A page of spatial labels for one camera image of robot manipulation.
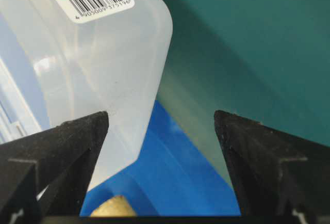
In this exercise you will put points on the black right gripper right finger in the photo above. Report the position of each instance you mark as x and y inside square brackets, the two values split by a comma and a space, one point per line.
[277, 177]

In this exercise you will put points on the brass round fitting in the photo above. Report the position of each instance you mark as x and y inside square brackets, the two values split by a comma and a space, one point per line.
[117, 206]

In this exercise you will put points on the translucent plastic tool box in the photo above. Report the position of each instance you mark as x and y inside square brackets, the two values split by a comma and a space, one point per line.
[54, 70]

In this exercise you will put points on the blue plastic tray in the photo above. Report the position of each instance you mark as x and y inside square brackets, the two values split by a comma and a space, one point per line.
[171, 177]

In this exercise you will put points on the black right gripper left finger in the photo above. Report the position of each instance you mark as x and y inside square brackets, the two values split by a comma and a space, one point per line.
[48, 173]

